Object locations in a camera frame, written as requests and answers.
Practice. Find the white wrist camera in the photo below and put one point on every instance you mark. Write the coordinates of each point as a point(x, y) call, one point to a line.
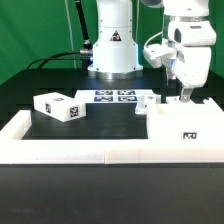
point(153, 54)

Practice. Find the white cabinet body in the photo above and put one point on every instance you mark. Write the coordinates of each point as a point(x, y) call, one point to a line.
point(185, 122)

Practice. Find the white U-shaped fence frame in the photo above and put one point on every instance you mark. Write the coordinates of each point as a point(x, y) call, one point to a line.
point(14, 149)

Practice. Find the white cabinet top box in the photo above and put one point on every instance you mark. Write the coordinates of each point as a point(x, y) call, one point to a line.
point(59, 106)

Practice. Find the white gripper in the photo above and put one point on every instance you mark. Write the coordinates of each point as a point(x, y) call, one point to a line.
point(190, 55)

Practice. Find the white marker base plate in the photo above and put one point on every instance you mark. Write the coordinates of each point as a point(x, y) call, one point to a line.
point(112, 96)

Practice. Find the white cabinet door panel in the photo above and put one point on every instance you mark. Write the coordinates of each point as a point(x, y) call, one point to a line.
point(173, 100)

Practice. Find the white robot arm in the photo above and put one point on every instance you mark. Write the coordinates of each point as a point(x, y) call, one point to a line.
point(115, 53)

